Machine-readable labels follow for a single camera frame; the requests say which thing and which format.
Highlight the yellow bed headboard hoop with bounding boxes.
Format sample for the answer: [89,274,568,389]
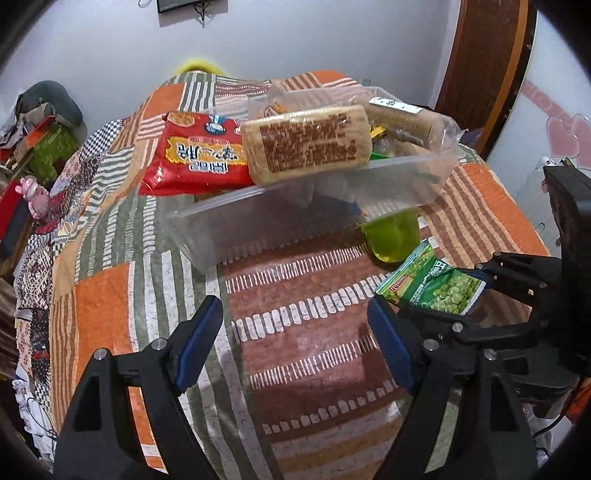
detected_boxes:
[173,58,227,77]

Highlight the small black wall monitor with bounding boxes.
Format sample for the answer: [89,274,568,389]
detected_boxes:
[157,0,229,14]

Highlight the red box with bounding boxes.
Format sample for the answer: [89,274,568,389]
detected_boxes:
[0,182,28,241]

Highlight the small green yellow packet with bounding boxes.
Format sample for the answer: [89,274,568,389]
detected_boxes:
[369,127,398,160]

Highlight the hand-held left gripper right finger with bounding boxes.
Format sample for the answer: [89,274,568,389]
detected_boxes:
[367,295,541,480]

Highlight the round biscuit roll pack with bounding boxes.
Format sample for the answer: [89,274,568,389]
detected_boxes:
[365,95,458,151]

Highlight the orange cardboard box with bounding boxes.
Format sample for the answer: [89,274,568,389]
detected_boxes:
[18,117,56,148]

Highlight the checkered patterned quilt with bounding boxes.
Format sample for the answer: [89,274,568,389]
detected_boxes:
[11,117,139,411]

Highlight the red snack packet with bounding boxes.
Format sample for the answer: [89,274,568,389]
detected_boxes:
[137,111,254,197]

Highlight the clear plastic container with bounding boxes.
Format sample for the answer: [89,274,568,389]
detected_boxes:
[164,85,462,273]

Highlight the green pea snack packet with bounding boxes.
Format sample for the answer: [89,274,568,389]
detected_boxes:
[375,239,488,315]

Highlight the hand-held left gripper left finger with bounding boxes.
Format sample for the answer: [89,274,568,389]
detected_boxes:
[53,295,225,480]

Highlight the biscuit pack brown label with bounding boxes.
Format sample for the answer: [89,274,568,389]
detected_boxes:
[241,105,374,185]

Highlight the clear green-edged snack bag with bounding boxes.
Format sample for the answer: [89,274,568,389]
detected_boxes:
[247,85,365,121]

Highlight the pink plush toy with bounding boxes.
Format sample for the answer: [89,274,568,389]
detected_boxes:
[16,175,51,224]

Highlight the brown wooden door frame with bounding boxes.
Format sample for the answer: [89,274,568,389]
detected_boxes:
[436,0,539,158]

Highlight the orange patchwork blanket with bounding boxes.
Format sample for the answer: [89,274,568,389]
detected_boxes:
[48,69,552,480]

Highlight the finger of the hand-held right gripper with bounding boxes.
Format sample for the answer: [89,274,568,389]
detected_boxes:
[397,302,550,354]
[475,251,561,305]

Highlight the translucent green plastic object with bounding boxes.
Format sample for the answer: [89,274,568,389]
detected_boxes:
[358,210,421,264]

